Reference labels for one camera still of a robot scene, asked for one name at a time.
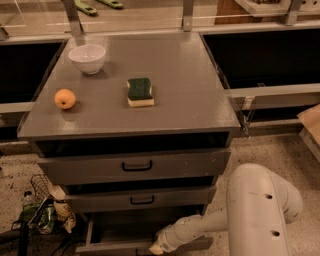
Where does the grey bottom drawer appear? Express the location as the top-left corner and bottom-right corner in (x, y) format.
(76, 206), (203, 256)

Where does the grey drawer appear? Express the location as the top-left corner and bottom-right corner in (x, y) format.
(65, 186), (216, 213)
(38, 149), (231, 185)
(76, 206), (203, 256)

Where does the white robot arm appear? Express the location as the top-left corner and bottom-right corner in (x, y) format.
(149, 163), (303, 256)

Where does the grey middle drawer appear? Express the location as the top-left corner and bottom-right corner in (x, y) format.
(65, 186), (216, 213)

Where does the grey top drawer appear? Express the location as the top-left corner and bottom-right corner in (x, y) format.
(38, 149), (231, 185)

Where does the grey drawer cabinet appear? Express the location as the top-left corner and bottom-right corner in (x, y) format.
(16, 32), (241, 214)

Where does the green snack bag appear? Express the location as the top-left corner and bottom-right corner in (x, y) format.
(18, 203), (55, 234)

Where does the clear plastic bottle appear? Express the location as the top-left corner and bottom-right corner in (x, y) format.
(22, 191), (34, 208)

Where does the green yellow sponge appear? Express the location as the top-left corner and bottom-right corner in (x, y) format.
(127, 78), (154, 108)

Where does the orange fruit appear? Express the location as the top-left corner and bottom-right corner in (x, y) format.
(54, 89), (76, 110)

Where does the brown cardboard box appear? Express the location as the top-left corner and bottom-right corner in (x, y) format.
(297, 104), (320, 145)

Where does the white ceramic bowl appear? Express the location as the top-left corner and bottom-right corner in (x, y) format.
(68, 44), (106, 74)

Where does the green tool left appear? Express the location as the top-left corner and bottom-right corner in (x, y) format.
(74, 0), (98, 17)

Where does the green tool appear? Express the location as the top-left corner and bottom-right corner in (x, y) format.
(74, 0), (98, 17)
(97, 0), (123, 9)

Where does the green tool right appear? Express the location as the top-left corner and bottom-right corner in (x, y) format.
(97, 0), (123, 9)

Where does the black cable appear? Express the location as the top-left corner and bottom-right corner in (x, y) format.
(49, 233), (81, 256)

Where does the black wire basket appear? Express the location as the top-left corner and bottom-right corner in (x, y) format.
(30, 174), (50, 201)

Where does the metal bracket left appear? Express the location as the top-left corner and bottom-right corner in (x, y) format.
(62, 0), (83, 37)

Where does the metal bracket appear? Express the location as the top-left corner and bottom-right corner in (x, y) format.
(182, 0), (194, 32)
(283, 0), (303, 26)
(62, 0), (83, 37)

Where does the metal bracket middle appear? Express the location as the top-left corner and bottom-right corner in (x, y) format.
(182, 0), (194, 32)

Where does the metal bracket right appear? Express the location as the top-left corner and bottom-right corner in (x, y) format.
(283, 0), (303, 26)

